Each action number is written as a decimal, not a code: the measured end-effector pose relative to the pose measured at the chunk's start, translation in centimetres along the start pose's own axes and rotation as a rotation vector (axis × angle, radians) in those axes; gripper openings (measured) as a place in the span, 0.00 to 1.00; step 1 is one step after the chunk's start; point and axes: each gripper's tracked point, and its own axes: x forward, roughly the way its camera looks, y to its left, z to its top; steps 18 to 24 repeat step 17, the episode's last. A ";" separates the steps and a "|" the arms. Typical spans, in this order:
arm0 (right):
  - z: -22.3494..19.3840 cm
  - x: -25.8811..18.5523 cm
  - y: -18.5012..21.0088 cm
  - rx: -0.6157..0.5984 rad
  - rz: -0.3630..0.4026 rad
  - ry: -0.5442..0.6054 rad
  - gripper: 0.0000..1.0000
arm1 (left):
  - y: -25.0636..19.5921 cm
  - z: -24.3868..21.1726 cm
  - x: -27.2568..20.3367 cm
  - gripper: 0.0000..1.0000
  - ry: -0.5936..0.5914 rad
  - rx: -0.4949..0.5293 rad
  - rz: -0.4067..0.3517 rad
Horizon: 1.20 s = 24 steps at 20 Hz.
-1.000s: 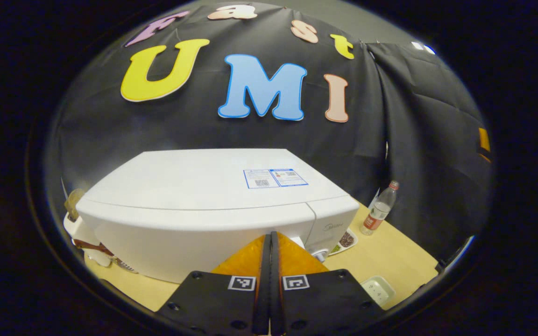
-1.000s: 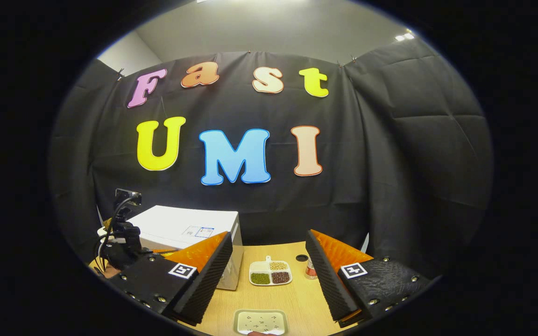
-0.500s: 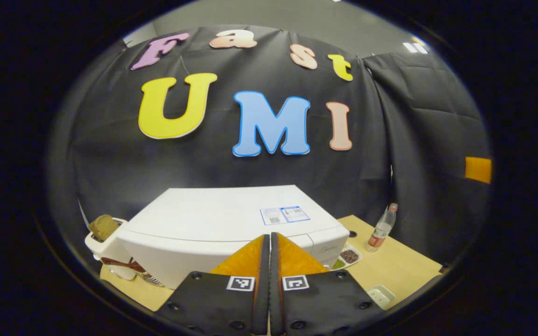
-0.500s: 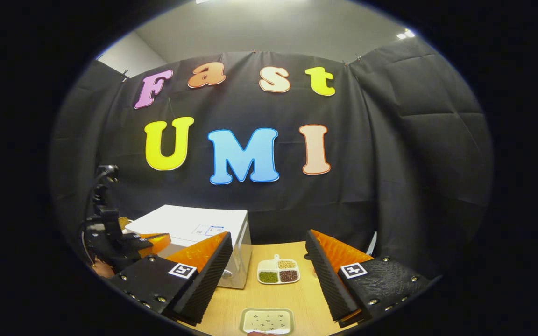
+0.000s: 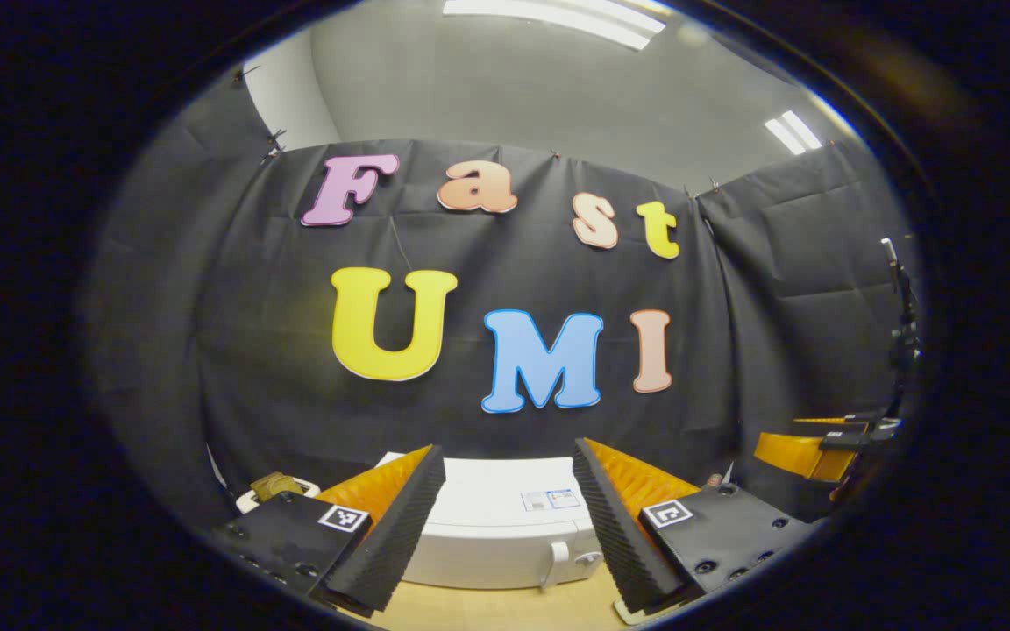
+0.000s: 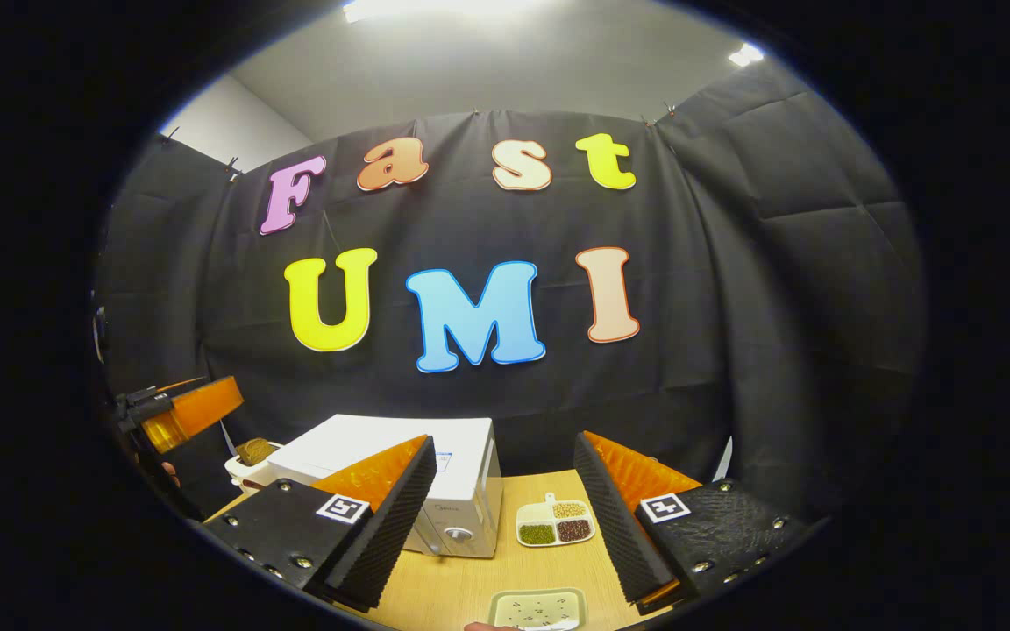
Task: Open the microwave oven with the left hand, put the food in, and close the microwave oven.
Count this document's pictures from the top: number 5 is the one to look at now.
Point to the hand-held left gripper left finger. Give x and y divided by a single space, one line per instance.
400 526

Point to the small ceiling light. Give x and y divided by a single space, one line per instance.
793 131

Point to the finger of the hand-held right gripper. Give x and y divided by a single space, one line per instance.
838 421
794 454

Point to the white microwave oven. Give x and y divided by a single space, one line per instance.
487 526

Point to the large ceiling light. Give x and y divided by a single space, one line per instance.
558 17

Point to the black backdrop cloth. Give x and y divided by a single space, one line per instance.
251 350

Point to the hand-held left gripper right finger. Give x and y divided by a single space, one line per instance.
619 535

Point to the white toaster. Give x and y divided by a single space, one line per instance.
246 501

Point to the brown toast slice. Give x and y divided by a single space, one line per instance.
275 485

